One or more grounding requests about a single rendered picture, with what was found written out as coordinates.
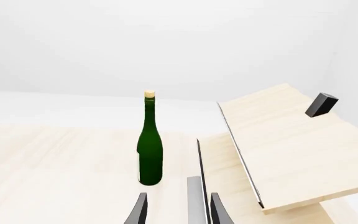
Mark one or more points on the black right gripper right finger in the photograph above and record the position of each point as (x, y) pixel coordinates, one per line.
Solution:
(220, 212)

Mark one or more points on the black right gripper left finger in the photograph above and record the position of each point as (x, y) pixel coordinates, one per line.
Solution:
(138, 212)

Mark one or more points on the pale wooden drawer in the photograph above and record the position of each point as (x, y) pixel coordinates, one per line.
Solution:
(222, 168)

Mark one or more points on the pale wooden cabinet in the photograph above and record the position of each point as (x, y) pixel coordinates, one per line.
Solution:
(291, 149)

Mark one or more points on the green wine bottle with cork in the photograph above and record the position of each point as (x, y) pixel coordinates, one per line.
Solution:
(150, 154)

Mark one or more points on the black block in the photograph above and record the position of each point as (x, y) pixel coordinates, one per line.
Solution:
(320, 105)

